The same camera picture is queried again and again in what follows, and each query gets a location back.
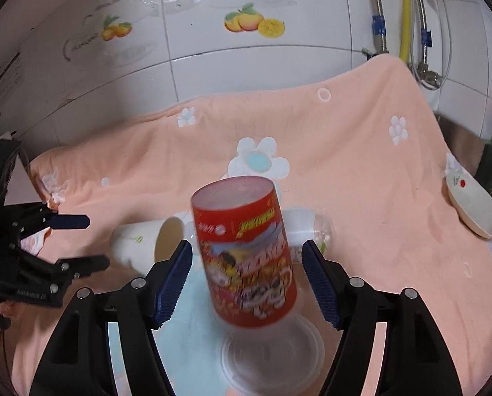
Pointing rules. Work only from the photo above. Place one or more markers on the clear plastic tube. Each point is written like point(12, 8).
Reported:
point(449, 29)

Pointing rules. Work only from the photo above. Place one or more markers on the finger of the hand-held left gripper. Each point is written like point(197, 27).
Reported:
point(70, 222)
point(85, 266)

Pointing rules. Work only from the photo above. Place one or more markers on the peach flower printed blanket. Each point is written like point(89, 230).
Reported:
point(353, 152)

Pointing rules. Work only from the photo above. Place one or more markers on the metal valve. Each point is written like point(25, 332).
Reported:
point(427, 75)

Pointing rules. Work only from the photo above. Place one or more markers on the red printed canister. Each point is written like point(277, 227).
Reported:
point(246, 264)

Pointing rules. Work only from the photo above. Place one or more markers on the person's left hand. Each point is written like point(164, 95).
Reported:
point(4, 314)

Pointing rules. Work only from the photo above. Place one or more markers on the white dish with red print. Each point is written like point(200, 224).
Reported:
point(473, 206)

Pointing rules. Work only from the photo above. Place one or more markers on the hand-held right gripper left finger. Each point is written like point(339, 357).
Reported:
point(173, 284)

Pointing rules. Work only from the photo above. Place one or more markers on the clear plastic lid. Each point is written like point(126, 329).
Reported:
point(270, 359)

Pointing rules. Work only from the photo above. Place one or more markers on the clear plastic cup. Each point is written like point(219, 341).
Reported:
point(310, 225)

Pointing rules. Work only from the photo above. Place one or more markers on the white paper cup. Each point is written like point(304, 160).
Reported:
point(134, 243)

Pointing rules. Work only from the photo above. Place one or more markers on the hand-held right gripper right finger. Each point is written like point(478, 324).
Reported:
point(320, 284)

